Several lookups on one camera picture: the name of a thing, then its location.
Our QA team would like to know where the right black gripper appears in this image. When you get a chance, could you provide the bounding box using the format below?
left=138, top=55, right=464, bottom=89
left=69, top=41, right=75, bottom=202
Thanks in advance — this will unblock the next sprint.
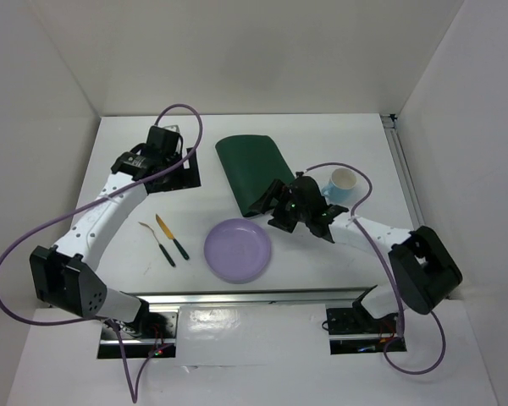
left=249, top=178, right=311, bottom=233

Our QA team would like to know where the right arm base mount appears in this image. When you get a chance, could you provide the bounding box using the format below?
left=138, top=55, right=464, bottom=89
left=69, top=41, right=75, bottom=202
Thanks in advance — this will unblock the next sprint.
left=321, top=302, right=397, bottom=355

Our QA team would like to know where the purple cable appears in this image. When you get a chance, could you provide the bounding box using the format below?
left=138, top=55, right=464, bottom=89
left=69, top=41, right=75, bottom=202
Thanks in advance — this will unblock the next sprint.
left=0, top=103, right=205, bottom=405
left=303, top=162, right=448, bottom=376

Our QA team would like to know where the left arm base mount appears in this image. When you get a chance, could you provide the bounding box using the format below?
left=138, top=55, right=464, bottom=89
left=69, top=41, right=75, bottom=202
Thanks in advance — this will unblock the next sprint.
left=97, top=306, right=179, bottom=359

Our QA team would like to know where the light blue mug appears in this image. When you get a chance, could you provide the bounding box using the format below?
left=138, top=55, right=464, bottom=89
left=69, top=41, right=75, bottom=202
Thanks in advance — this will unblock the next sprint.
left=321, top=167, right=356, bottom=204

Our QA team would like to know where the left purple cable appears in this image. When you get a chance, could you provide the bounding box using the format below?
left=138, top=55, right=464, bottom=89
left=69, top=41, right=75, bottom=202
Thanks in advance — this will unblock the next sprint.
left=0, top=103, right=205, bottom=405

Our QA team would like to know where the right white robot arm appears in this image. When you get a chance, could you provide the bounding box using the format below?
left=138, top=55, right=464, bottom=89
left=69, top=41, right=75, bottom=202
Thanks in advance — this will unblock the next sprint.
left=250, top=173, right=462, bottom=332

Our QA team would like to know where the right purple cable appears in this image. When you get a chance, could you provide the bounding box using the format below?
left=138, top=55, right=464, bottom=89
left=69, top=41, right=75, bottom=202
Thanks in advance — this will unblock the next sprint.
left=303, top=162, right=448, bottom=376

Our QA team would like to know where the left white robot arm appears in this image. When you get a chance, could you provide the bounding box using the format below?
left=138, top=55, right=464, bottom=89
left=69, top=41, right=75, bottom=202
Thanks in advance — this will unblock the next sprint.
left=30, top=125, right=201, bottom=337

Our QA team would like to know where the gold fork green handle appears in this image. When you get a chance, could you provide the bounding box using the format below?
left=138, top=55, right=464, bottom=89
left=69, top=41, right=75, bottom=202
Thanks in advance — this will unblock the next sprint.
left=138, top=222, right=176, bottom=268

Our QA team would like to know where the aluminium rail front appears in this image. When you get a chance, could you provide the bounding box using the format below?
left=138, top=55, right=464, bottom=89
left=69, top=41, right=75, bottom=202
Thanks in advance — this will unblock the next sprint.
left=139, top=287, right=369, bottom=307

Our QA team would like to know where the purple plate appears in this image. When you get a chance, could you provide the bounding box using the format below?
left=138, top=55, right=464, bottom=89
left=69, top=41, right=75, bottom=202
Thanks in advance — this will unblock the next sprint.
left=203, top=218, right=272, bottom=284

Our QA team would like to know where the dark green placemat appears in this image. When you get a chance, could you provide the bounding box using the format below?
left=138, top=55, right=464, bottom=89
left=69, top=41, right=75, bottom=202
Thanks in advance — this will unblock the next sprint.
left=215, top=134, right=295, bottom=217

